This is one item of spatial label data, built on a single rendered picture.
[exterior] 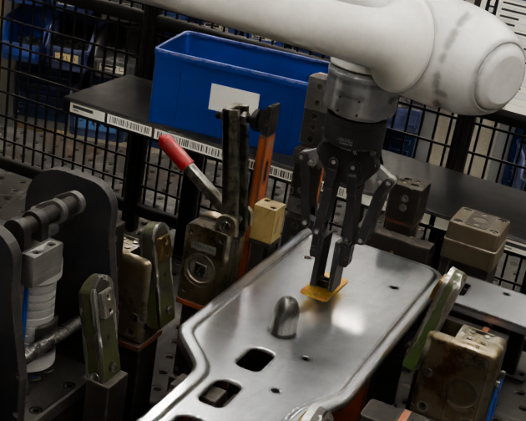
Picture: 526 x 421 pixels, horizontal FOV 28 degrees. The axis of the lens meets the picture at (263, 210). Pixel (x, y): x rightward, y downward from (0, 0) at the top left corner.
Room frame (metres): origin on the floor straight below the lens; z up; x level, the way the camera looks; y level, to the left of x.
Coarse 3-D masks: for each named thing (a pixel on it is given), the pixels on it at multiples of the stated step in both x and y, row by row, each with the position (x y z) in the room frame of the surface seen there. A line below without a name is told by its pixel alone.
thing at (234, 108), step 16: (224, 112) 1.28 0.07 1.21; (240, 112) 1.30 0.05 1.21; (256, 112) 1.27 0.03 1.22; (224, 128) 1.27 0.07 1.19; (240, 128) 1.30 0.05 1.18; (256, 128) 1.27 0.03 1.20; (224, 144) 1.27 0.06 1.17; (240, 144) 1.29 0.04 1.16; (224, 160) 1.27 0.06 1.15; (240, 160) 1.29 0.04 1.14; (224, 176) 1.27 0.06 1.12; (240, 176) 1.29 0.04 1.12; (224, 192) 1.27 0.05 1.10; (240, 192) 1.29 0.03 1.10; (224, 208) 1.27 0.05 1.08; (240, 208) 1.29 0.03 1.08; (240, 224) 1.29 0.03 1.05
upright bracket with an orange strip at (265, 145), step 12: (276, 108) 1.38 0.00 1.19; (276, 120) 1.39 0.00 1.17; (264, 132) 1.37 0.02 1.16; (264, 144) 1.37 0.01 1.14; (264, 156) 1.36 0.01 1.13; (264, 168) 1.37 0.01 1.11; (252, 180) 1.37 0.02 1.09; (264, 180) 1.38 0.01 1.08; (252, 192) 1.37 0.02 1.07; (264, 192) 1.38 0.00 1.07; (252, 204) 1.37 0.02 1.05; (240, 264) 1.37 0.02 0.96; (240, 276) 1.37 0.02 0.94; (228, 384) 1.37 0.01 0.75
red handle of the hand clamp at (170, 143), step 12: (168, 144) 1.31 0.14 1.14; (168, 156) 1.31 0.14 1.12; (180, 156) 1.31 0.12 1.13; (180, 168) 1.30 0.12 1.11; (192, 168) 1.30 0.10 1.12; (192, 180) 1.30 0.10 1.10; (204, 180) 1.30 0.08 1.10; (204, 192) 1.29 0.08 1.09; (216, 192) 1.29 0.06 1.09; (216, 204) 1.28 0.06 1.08; (240, 216) 1.28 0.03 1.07
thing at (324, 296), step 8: (328, 272) 1.27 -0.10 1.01; (320, 280) 1.22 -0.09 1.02; (328, 280) 1.23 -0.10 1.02; (344, 280) 1.25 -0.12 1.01; (304, 288) 1.21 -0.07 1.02; (312, 288) 1.21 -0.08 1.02; (320, 288) 1.21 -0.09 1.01; (336, 288) 1.22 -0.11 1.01; (312, 296) 1.19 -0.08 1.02; (320, 296) 1.19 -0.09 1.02; (328, 296) 1.20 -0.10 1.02
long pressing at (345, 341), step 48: (336, 240) 1.41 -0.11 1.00; (240, 288) 1.20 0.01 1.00; (288, 288) 1.23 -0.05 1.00; (384, 288) 1.28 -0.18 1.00; (432, 288) 1.31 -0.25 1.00; (192, 336) 1.06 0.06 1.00; (240, 336) 1.09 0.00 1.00; (336, 336) 1.12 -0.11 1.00; (384, 336) 1.14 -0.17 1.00; (192, 384) 0.96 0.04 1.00; (240, 384) 0.98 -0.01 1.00; (288, 384) 1.00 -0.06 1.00; (336, 384) 1.01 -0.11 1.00
